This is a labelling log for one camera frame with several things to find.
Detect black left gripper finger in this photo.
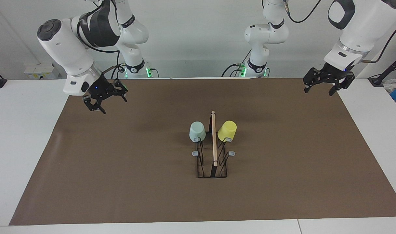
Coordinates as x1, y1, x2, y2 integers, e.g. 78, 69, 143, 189
303, 68, 322, 94
329, 74, 356, 96

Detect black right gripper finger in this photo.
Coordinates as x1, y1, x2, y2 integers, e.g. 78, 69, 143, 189
83, 95, 106, 114
113, 80, 128, 103

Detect pale green cup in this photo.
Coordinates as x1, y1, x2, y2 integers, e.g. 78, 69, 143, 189
189, 121, 206, 142

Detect yellow cup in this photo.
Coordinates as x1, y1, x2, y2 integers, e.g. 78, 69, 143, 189
218, 121, 237, 142

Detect black stand pole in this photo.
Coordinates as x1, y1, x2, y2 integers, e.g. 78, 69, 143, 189
368, 52, 396, 87

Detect clear plastic bag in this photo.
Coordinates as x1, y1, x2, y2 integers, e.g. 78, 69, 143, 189
383, 79, 396, 94

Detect white power strip box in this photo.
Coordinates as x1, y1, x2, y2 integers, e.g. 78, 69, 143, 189
24, 63, 68, 79

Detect brown paper mat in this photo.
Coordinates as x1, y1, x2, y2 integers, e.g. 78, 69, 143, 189
9, 77, 396, 226

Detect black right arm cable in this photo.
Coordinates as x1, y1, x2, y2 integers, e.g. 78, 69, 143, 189
76, 0, 127, 80

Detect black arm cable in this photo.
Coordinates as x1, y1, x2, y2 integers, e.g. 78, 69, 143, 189
282, 0, 396, 64
76, 0, 127, 80

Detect black base cable bundle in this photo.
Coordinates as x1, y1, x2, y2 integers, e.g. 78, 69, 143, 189
115, 63, 127, 79
221, 49, 252, 77

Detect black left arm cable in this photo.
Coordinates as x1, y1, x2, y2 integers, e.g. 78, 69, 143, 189
282, 0, 396, 64

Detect black wire cup rack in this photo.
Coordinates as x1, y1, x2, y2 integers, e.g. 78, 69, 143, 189
192, 110, 236, 178

